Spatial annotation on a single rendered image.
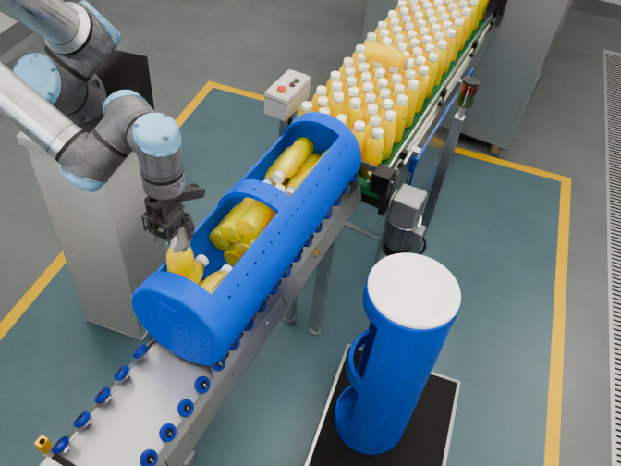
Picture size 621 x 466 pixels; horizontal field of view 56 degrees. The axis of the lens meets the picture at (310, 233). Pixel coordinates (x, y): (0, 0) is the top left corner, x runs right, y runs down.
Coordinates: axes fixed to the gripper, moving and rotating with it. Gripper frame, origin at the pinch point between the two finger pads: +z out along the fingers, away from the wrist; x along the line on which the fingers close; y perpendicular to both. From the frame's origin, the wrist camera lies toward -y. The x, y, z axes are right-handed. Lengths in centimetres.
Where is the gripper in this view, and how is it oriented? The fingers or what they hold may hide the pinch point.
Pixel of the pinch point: (177, 242)
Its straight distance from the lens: 149.0
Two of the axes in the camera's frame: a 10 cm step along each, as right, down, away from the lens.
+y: -4.6, 6.3, -6.3
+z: -0.8, 6.8, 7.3
